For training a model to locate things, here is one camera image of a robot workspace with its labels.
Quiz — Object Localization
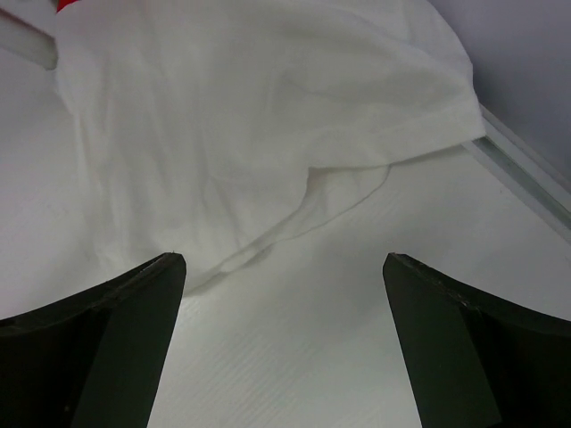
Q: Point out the white t-shirt red logo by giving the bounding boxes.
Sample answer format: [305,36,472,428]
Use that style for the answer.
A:
[55,1,484,287]

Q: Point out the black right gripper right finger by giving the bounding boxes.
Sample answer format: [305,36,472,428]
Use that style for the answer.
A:
[383,253,570,427]

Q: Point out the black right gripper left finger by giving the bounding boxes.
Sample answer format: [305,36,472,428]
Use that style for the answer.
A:
[1,253,186,427]

